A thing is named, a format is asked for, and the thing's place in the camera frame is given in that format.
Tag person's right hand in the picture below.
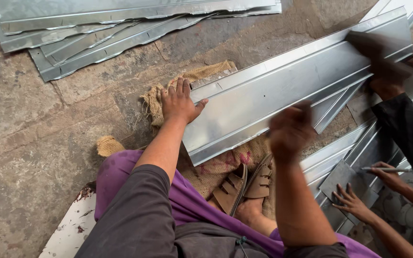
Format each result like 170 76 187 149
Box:
268 101 317 164

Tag person's left hand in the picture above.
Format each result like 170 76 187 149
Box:
161 77 209 124

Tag long metal sheet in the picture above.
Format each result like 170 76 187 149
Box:
182 6 413 167

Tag stack of folded metal profiles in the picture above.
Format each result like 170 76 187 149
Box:
300 82 413 237

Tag flat grey metal plate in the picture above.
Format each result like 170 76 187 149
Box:
319 159 380 226

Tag metal scribing pen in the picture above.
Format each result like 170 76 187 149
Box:
360 166 410 173

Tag burlap sack cloth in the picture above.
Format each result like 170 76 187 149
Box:
140 60 277 220

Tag person's foot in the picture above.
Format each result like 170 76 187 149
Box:
234 197 278 238

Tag folded metal profile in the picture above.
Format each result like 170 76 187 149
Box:
360 0 413 28

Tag person's purple trousers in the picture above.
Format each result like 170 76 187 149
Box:
94 149 382 258

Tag rolled burlap piece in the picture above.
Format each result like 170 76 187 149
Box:
96 135 126 157

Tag person's grey shirt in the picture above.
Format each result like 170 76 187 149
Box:
75 164 350 258

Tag pile of cut metal sheets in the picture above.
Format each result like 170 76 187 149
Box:
0 0 282 83

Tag white painted board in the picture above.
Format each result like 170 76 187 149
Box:
39 186 97 258

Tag brown strap sandal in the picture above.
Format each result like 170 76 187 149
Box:
242 154 274 200
212 163 248 217

